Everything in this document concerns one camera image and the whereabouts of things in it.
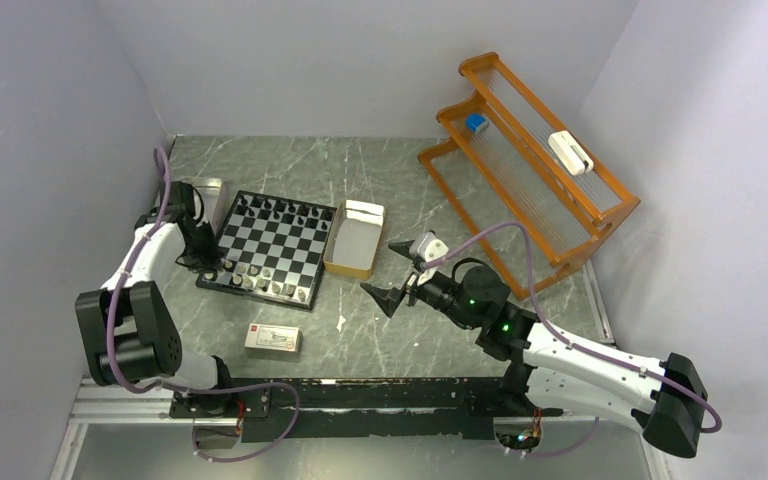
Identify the silver metal tin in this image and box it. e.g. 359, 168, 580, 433
180, 177, 230, 234

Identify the blue small block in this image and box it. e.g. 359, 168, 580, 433
464, 113, 489, 134

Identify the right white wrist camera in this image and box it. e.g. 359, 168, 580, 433
408, 230, 449, 286

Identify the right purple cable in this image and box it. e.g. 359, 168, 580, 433
420, 221, 723, 460

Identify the black white chess board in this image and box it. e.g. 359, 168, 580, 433
196, 190, 337, 311

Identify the orange wooden rack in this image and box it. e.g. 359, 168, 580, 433
418, 52, 640, 291

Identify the purple cable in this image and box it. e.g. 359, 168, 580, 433
420, 221, 723, 460
104, 146, 301, 464

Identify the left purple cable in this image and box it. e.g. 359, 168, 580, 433
104, 146, 301, 464

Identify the small printed card box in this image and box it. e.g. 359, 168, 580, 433
245, 323, 303, 354

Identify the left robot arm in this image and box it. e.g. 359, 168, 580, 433
75, 181, 237, 416

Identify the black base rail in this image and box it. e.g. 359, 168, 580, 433
169, 377, 561, 443

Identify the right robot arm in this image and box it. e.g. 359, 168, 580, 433
361, 258, 708, 458

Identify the white plastic device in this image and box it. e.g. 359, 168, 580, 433
548, 130, 594, 176

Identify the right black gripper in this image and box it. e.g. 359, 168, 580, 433
360, 238, 479, 329

